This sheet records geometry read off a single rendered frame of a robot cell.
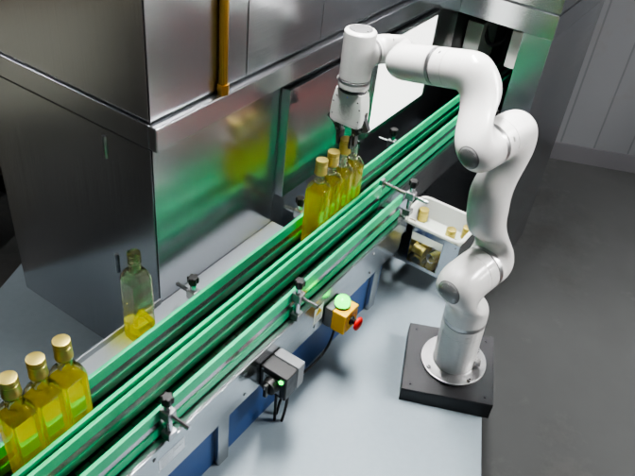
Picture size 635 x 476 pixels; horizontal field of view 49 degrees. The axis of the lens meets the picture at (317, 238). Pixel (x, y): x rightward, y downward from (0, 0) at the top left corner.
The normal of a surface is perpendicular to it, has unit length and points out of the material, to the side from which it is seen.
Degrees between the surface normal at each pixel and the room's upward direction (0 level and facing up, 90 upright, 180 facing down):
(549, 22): 90
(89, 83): 90
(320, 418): 0
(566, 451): 0
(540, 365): 0
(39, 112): 90
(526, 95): 90
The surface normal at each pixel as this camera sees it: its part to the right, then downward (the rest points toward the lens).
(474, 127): -0.56, -0.32
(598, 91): -0.19, 0.59
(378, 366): 0.10, -0.78
